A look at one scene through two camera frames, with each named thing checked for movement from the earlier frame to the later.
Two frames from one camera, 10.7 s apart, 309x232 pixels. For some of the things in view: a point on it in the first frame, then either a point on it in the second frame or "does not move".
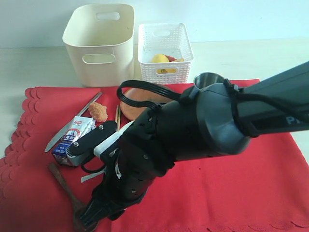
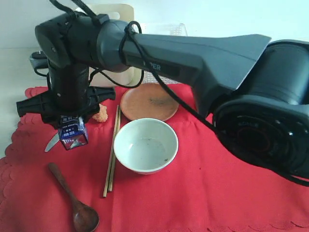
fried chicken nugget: [98, 112] does not move
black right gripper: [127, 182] → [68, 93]
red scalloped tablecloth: [262, 187] does not move
